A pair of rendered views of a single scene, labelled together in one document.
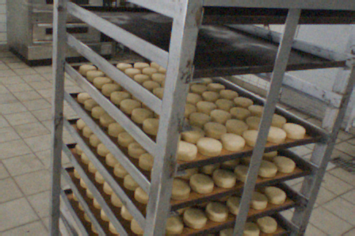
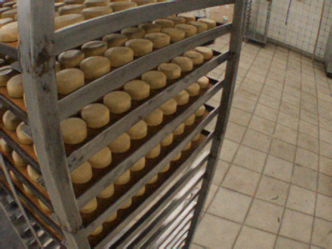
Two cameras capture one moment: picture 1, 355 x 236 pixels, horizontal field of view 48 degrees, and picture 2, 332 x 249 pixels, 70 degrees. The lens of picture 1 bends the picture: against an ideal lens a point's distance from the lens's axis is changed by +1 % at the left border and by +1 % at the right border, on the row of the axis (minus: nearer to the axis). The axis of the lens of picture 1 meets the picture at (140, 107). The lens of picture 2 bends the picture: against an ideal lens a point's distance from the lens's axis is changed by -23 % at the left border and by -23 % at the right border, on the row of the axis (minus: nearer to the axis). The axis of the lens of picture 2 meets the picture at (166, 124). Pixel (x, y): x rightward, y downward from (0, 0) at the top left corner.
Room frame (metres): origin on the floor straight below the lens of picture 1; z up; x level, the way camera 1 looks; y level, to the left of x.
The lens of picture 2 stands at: (0.84, -0.71, 1.60)
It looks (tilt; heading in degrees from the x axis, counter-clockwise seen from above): 35 degrees down; 61
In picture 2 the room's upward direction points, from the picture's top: 6 degrees clockwise
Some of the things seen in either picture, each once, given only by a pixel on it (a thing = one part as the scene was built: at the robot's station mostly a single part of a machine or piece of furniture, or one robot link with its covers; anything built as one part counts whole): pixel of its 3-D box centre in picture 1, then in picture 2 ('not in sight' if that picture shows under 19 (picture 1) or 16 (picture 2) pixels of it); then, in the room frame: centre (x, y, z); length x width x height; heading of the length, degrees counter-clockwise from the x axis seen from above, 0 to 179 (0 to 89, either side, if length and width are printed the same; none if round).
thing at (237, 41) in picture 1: (187, 32); not in sight; (0.98, -0.09, 1.68); 0.60 x 0.40 x 0.02; 31
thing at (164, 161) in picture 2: not in sight; (158, 160); (1.09, -0.26, 1.14); 0.64 x 0.03 x 0.03; 31
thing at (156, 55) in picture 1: (115, 29); not in sight; (0.88, 0.08, 1.68); 0.64 x 0.03 x 0.03; 31
